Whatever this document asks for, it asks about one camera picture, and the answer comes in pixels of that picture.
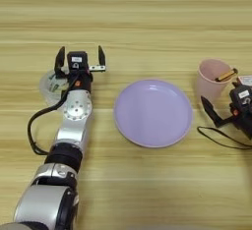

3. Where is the purple round plate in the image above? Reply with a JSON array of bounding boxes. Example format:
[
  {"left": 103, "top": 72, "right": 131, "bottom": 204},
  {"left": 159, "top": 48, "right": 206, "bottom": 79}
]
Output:
[{"left": 113, "top": 79, "right": 194, "bottom": 148}]

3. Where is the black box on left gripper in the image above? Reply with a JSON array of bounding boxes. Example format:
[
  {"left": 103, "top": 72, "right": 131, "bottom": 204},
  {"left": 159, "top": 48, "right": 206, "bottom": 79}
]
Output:
[{"left": 67, "top": 50, "right": 90, "bottom": 71}]

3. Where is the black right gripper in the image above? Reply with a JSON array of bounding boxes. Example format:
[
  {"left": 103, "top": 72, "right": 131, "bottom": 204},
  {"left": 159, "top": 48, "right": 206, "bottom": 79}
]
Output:
[{"left": 200, "top": 80, "right": 252, "bottom": 140}]

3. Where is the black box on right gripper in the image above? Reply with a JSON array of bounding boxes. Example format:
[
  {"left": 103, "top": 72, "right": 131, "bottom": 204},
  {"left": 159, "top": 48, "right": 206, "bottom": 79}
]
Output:
[{"left": 229, "top": 86, "right": 252, "bottom": 108}]

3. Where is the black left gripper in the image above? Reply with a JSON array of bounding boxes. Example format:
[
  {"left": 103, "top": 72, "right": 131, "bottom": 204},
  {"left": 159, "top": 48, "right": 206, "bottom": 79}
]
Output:
[{"left": 53, "top": 45, "right": 107, "bottom": 92}]

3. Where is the pink plastic cup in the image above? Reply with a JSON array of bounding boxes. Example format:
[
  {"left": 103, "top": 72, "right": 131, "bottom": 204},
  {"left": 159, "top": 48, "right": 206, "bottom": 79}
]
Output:
[{"left": 196, "top": 58, "right": 234, "bottom": 105}]

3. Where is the brown stick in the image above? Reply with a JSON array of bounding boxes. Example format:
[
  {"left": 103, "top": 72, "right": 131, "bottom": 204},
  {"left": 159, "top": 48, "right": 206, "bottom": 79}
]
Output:
[{"left": 215, "top": 67, "right": 239, "bottom": 83}]

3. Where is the yellow black tape measure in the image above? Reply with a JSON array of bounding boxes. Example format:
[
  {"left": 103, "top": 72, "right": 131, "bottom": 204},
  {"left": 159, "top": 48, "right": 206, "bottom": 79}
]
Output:
[{"left": 196, "top": 126, "right": 252, "bottom": 150}]

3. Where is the clear adhesive tape roll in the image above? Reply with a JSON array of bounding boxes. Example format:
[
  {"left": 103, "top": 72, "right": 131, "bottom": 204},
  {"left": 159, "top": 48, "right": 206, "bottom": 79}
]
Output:
[{"left": 38, "top": 69, "right": 72, "bottom": 105}]

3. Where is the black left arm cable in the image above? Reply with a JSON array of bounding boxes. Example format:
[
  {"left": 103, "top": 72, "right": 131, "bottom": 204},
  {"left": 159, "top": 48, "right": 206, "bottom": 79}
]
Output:
[{"left": 28, "top": 73, "right": 80, "bottom": 156}]

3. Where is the small red white box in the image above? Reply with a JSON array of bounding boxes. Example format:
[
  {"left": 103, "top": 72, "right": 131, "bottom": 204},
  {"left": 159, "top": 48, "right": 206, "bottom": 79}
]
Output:
[{"left": 236, "top": 75, "right": 252, "bottom": 87}]

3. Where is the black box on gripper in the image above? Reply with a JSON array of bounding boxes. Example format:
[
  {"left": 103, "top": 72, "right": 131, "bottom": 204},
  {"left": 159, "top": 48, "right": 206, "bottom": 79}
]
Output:
[
  {"left": 67, "top": 50, "right": 90, "bottom": 71},
  {"left": 229, "top": 86, "right": 252, "bottom": 108}
]

